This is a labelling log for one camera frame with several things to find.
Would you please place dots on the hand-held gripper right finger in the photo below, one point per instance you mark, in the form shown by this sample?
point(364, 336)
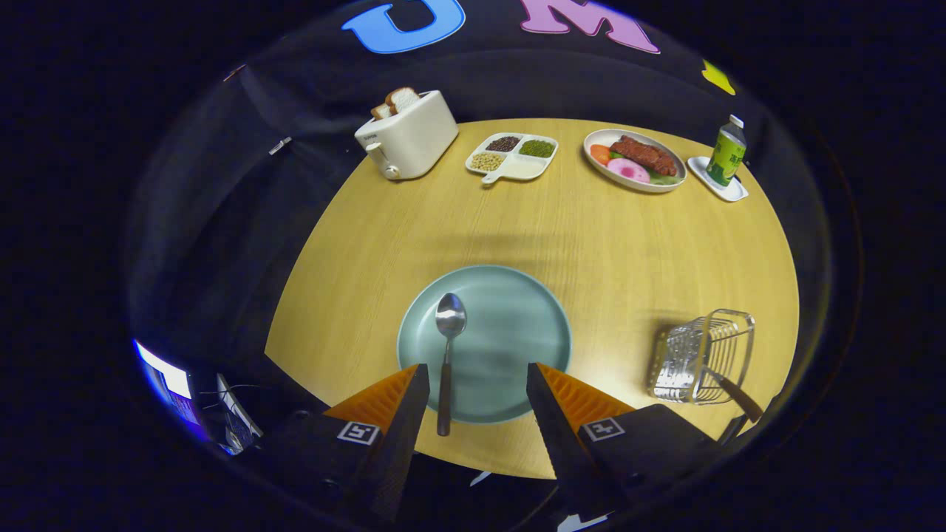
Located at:
point(554, 436)

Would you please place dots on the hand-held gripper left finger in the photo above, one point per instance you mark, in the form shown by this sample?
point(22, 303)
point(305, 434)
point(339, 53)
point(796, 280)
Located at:
point(399, 443)

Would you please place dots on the teal round plate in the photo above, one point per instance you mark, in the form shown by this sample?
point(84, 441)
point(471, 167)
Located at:
point(510, 332)

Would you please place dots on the computer monitor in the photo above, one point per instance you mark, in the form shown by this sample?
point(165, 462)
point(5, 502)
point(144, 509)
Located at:
point(174, 384)

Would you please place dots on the white divided tray with beans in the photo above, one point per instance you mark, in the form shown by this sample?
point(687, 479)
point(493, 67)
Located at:
point(525, 168)

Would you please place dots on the pink ham slice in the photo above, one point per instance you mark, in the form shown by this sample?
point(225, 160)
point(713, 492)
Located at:
point(628, 171)

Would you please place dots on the green lettuce leaf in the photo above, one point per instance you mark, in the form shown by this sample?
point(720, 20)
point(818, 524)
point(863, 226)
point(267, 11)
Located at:
point(665, 179)

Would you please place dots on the black backdrop cloth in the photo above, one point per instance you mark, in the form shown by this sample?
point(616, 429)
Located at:
point(222, 222)

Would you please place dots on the orange tomato slice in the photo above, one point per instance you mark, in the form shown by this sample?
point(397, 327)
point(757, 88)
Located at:
point(599, 154)

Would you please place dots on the brown meat pieces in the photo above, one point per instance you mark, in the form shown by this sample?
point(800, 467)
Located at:
point(644, 154)

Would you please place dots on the white square coaster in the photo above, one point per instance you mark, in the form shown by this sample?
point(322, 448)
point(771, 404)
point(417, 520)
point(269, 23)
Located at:
point(732, 193)

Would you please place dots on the white plate with food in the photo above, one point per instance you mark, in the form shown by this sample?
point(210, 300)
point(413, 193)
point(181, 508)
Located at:
point(599, 137)

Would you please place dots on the cream white toaster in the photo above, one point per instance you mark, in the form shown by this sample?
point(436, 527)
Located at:
point(414, 140)

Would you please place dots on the green label drink bottle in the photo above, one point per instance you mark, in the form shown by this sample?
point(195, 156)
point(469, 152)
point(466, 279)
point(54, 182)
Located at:
point(726, 155)

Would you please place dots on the toast bread slice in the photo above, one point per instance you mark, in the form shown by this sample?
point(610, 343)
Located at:
point(380, 111)
point(403, 99)

